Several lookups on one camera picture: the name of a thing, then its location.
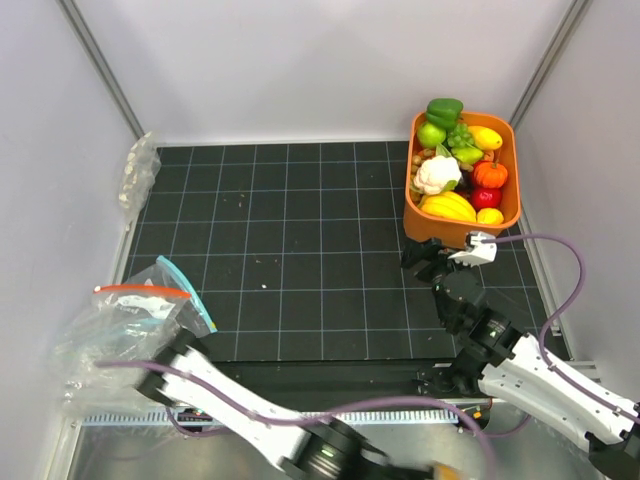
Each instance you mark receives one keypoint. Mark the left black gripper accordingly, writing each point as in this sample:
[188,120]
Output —
[414,475]

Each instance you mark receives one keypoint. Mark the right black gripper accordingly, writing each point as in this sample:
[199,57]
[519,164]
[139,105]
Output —
[430,250]

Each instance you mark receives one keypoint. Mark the orange mango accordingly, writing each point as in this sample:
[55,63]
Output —
[446,472]

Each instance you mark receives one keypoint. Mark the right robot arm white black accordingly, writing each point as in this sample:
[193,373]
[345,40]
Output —
[499,359]

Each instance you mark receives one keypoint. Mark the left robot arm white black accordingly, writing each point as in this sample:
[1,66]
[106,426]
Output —
[300,447]

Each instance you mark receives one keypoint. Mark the bag of white pieces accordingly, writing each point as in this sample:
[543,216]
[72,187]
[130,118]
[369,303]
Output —
[141,168]

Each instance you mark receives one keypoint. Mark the pile of clear zip bags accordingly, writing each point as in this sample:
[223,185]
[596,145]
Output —
[123,322]

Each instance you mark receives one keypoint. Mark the orange plastic basket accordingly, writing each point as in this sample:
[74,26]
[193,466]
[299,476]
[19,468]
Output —
[420,226]

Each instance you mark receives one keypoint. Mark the yellow star fruit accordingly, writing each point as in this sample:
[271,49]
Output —
[448,205]

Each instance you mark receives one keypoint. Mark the white cauliflower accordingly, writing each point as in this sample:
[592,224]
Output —
[437,175]

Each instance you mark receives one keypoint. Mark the yellow lemon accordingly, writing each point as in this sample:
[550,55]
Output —
[489,216]

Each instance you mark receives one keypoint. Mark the red apple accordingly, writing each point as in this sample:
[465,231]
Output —
[482,198]

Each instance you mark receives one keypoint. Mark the brown nut cluster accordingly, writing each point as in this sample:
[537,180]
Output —
[419,158]

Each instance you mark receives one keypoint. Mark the small orange pumpkin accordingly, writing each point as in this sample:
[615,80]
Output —
[490,174]

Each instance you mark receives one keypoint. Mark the black gridded mat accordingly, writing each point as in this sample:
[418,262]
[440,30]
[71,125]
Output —
[294,250]

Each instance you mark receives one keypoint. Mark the green apple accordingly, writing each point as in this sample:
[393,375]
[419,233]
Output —
[429,135]

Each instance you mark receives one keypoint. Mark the green grape bunch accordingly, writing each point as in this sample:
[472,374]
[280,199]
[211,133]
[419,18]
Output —
[460,137]

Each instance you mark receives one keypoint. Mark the yellow mango fruit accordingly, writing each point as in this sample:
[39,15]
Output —
[484,138]

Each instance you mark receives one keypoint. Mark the green bell pepper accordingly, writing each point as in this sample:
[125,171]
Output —
[444,112]

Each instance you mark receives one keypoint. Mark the slotted cable duct rail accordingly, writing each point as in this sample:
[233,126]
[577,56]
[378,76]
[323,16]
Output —
[158,417]

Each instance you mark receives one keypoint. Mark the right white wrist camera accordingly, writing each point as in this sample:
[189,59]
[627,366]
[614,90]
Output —
[480,249]

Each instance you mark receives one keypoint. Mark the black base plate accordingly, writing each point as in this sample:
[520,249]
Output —
[309,385]

